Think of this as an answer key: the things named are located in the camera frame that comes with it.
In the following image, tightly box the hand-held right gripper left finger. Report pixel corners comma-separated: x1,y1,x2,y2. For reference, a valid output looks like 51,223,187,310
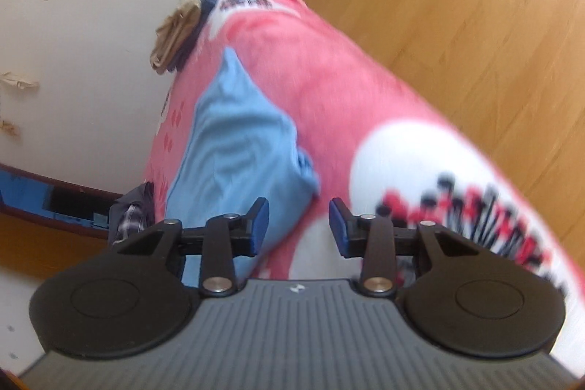
116,197,270,297

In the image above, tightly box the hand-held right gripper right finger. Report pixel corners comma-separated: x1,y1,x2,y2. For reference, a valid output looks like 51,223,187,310
330,197,480,297

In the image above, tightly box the light blue t-shirt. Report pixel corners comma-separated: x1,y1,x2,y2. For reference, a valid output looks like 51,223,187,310
170,46,321,287

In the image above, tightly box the folded tan clothes stack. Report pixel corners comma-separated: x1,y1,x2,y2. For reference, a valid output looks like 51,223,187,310
149,0,219,76

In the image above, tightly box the dark plaid shirt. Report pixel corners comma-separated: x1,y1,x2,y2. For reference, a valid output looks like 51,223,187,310
108,181,159,247

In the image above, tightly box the pink floral blanket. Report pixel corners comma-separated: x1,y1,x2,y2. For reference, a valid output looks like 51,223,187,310
141,0,585,329

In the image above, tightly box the torn cloth scrap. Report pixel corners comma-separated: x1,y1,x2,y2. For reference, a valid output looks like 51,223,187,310
0,71,40,92

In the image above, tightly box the wooden door frame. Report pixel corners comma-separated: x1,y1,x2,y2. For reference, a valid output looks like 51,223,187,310
0,163,125,241

